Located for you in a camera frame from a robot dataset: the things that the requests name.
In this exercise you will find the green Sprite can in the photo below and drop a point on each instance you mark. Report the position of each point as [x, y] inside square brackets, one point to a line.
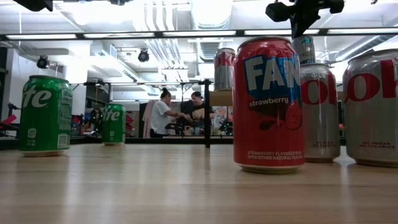
[113, 127]
[43, 124]

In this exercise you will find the black ceiling camera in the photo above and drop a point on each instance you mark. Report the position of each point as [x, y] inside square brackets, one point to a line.
[143, 56]
[42, 62]

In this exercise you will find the white Celsius can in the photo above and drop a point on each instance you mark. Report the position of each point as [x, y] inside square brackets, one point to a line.
[306, 51]

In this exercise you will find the person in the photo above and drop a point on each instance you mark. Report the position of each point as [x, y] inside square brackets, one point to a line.
[202, 109]
[160, 118]

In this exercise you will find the silver Diet Coke can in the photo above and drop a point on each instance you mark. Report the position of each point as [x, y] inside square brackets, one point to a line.
[223, 74]
[320, 124]
[371, 118]

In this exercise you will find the black metal table frame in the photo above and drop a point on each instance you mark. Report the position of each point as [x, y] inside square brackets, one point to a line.
[87, 140]

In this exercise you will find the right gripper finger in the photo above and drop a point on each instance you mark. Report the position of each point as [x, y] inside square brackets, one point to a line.
[308, 24]
[296, 26]

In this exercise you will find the white hanging T-shirt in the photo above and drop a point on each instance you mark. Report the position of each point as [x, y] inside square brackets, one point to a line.
[146, 118]

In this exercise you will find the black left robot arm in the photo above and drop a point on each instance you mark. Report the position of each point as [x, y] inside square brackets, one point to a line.
[34, 3]

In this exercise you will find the red Fanta strawberry can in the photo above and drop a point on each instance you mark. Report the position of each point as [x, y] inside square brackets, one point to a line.
[267, 124]

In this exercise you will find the black overhead crossbar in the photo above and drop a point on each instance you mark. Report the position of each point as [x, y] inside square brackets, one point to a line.
[155, 33]

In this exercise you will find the background robot with green lights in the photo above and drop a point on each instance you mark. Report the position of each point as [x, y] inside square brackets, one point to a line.
[95, 121]

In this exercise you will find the wooden shelf with black frame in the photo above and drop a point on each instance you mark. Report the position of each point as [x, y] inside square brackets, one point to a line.
[207, 118]

